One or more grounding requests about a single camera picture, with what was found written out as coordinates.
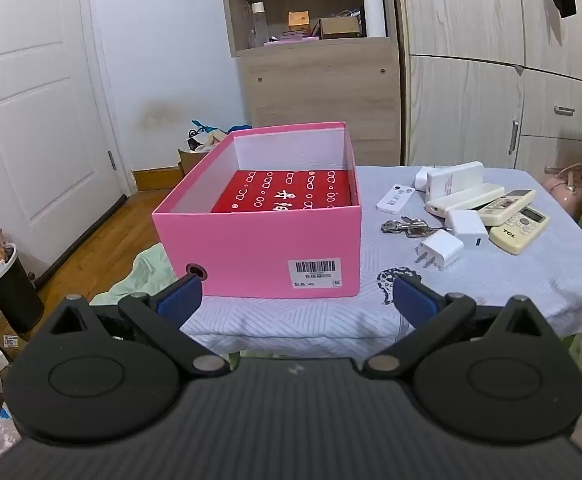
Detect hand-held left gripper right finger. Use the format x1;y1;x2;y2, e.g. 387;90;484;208
363;274;546;381

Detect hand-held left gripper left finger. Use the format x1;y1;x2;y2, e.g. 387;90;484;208
46;272;232;377

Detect bunch of keys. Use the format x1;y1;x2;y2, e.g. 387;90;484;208
381;216;452;239

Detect cream remote with round button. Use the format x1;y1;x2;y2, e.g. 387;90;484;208
489;206;550;255

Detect pink cardboard box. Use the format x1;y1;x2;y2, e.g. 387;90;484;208
152;121;362;300

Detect cream remote with purple buttons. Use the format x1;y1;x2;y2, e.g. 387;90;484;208
477;189;536;227

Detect small white remote control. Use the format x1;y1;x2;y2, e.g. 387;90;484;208
376;185;416;213

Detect long white remote control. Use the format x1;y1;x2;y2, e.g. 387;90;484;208
425;183;506;218

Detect pale green sheet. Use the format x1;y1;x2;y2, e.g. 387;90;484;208
90;242;176;306

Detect white charger with prongs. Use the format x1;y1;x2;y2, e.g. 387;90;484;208
413;232;465;272

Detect white cube charger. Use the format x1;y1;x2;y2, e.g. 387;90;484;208
444;209;489;251

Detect black door draft stopper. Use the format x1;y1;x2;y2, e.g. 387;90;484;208
35;194;128;288

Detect small white adapter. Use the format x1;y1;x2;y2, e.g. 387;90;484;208
414;166;439;193

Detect white power bank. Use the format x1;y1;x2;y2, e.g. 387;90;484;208
425;161;486;201

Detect brown cardboard box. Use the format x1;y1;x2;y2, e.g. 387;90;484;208
177;147;212;177

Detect red patterned flat packet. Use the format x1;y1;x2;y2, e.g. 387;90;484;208
211;169;360;215

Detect black trash bin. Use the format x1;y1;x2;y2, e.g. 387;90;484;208
0;242;46;333

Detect beige plush toy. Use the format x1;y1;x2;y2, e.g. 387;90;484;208
196;129;229;151

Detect light wooden wardrobe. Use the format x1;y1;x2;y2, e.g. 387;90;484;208
391;0;582;181

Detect white door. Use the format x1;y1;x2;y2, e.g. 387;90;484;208
0;0;132;281

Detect wooden shelf cabinet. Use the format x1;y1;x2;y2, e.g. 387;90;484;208
218;0;402;166

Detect flat pink box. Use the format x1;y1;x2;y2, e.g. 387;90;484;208
263;35;320;47

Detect small brown box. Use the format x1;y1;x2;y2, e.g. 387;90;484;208
318;16;360;40

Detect clear bottle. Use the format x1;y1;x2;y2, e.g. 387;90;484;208
248;2;269;48

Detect white paper roll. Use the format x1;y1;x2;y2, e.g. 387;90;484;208
362;0;388;38

